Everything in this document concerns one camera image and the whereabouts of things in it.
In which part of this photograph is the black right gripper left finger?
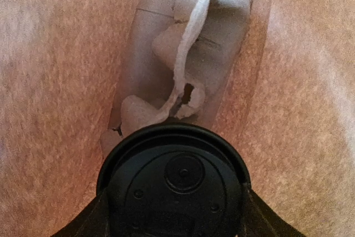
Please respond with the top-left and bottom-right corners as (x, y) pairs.
(53, 189), (111, 237)

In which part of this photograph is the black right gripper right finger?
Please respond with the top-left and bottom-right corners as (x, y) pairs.
(241, 184), (305, 237)

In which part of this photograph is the black plastic cup lid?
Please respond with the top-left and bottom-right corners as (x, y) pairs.
(97, 123), (251, 236)

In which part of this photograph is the brown paper takeout bag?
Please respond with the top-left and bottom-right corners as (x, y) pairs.
(1, 0), (354, 236)

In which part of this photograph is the brown cardboard cup carrier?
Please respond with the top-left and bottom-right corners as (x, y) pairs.
(100, 0), (252, 156)

